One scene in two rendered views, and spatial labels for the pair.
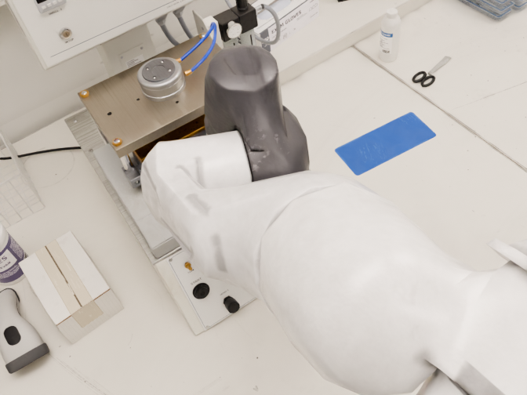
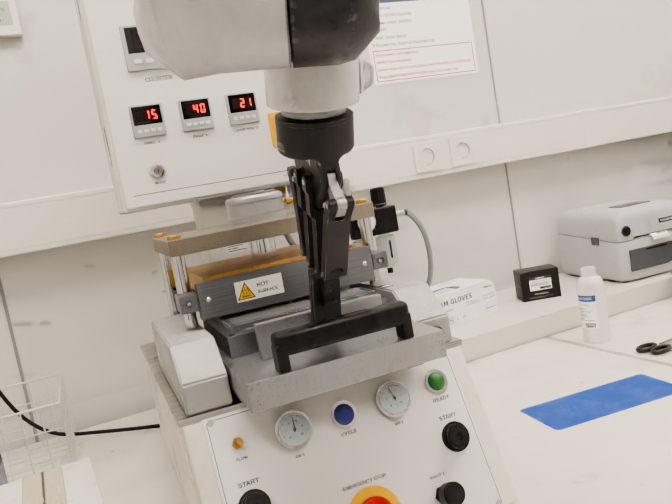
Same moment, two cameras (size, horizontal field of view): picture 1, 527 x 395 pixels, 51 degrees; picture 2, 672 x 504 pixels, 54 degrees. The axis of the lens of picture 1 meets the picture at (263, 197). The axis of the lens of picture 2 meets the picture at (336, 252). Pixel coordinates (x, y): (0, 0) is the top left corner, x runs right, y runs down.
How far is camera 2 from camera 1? 0.62 m
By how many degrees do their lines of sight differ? 46
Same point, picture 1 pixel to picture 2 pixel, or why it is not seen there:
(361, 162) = (563, 418)
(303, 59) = (474, 336)
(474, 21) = not seen: outside the picture
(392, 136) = (613, 394)
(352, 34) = (543, 320)
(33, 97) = (122, 373)
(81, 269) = (75, 491)
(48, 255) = (39, 479)
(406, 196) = (648, 445)
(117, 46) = (219, 219)
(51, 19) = (145, 150)
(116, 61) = not seen: hidden behind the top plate
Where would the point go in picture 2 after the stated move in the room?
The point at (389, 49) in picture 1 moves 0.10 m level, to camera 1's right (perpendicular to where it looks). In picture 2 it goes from (595, 321) to (648, 313)
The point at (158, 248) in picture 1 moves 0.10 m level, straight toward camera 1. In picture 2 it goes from (191, 390) to (200, 418)
